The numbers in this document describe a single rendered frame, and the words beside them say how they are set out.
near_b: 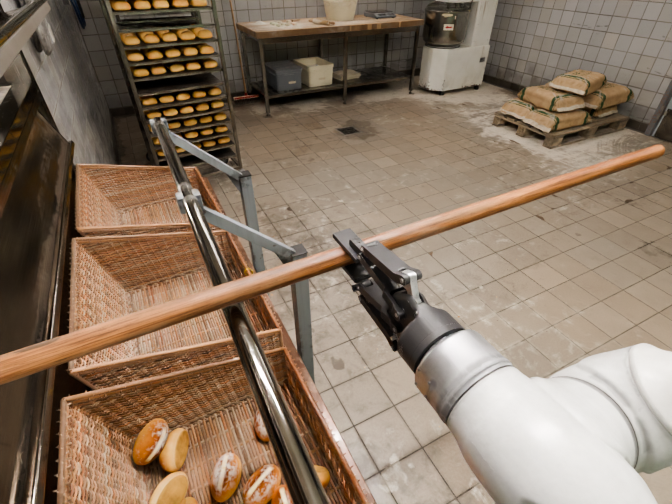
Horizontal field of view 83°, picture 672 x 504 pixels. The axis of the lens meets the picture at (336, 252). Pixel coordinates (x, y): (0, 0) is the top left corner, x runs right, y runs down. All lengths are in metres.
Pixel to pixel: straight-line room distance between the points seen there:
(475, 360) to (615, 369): 0.14
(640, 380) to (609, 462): 0.11
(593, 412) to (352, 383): 1.49
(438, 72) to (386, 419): 4.84
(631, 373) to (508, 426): 0.15
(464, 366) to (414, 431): 1.37
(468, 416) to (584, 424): 0.09
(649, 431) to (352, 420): 1.39
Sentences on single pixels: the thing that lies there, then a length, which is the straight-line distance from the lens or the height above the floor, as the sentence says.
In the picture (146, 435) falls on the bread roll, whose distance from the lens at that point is 1.05.
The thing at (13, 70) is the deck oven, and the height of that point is 1.22.
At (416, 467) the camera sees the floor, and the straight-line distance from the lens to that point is 1.70.
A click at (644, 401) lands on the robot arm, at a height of 1.23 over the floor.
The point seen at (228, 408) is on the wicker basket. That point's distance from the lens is 1.14.
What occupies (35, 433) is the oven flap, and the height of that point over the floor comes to 0.95.
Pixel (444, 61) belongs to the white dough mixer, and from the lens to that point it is 5.79.
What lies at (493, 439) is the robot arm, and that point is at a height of 1.23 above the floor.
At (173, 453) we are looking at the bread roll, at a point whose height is 0.65.
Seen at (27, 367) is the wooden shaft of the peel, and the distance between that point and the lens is 0.53.
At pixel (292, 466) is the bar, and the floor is 1.17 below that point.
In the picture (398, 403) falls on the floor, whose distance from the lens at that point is 1.81.
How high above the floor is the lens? 1.55
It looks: 38 degrees down
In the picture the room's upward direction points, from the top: straight up
